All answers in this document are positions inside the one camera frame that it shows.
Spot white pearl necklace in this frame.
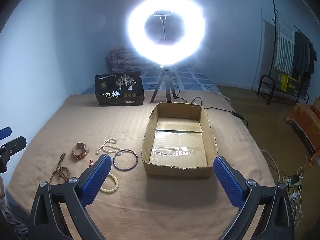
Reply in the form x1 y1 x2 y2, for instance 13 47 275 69
96 137 123 155

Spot blue patterned bed sheet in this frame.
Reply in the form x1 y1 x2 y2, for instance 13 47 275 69
82 64 218 96

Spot black tripod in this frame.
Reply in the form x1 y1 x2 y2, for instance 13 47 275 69
149 65 177 104

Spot dark hanging clothes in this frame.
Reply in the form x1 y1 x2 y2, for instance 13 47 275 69
292 31 316 96

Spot black snack bag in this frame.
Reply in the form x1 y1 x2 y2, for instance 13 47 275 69
95 71 146 107

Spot cardboard box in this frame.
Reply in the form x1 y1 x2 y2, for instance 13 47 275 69
141 102 219 180

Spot rolled patterned blanket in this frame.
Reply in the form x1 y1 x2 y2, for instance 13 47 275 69
107 47 141 73

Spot cream bead bracelet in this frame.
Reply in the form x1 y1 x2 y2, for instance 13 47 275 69
100 172 120 194

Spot dark metal bangle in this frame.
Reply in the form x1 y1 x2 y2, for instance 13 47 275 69
113 149 138 172

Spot yellow box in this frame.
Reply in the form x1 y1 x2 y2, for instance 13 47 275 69
279 73 299 92

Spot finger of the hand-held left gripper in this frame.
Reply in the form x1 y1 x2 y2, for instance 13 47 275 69
0 136 27 173
0 127 13 141

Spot white power strip with cables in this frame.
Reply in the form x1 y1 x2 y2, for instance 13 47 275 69
261 150 308 231

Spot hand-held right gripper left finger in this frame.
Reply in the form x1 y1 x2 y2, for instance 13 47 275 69
27 154 112 240

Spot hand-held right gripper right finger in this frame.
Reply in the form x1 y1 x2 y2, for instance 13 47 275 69
213 156 296 240

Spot black cable with inline switch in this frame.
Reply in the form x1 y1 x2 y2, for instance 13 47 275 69
172 85 249 129

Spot patterned dark cloth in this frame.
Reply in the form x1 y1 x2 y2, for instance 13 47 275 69
0 200 28 240

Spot black metal clothes rack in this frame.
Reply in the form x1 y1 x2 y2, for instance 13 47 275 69
257 0 317 106

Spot striped hanging towel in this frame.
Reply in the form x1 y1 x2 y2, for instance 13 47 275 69
272 12 296 73

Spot brown wooden bead necklace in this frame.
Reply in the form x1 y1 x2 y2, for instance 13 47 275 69
51 152 72 183

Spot ring light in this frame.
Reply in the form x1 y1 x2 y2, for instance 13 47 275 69
128 0 206 66

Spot red strap wristwatch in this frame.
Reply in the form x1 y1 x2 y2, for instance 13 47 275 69
71 142 90 161

